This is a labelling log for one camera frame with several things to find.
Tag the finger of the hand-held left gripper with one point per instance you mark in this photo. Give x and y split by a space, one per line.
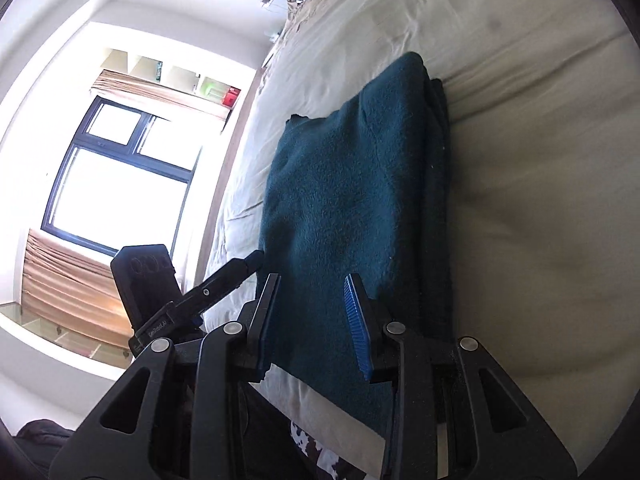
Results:
230 276

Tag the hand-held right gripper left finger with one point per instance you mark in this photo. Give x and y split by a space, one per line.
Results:
267 322

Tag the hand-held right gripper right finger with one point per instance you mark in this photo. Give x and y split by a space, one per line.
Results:
356 332

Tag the dark teal knit sweater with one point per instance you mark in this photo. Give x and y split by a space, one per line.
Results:
340 210

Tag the beige curtain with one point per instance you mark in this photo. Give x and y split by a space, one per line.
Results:
150 91
70 280

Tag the dark framed window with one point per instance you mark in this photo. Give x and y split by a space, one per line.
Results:
115 175

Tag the black and white print cloth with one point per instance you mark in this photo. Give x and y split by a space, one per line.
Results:
314 452

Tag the red box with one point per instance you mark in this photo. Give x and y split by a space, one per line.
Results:
231 96

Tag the black bag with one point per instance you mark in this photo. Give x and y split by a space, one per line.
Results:
41 432

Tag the green box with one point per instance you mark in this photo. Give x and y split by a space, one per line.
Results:
212 89

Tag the bed with cream sheet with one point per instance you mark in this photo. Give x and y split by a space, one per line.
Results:
525 210

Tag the white wall shelf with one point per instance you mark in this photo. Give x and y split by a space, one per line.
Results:
145 62

